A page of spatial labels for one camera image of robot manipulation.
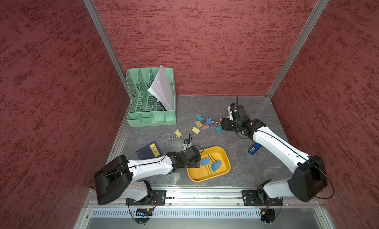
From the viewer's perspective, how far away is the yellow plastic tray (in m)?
0.82

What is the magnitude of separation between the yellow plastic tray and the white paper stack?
423mm

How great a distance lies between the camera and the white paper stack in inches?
36.1

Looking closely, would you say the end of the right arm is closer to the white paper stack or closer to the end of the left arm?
the end of the left arm
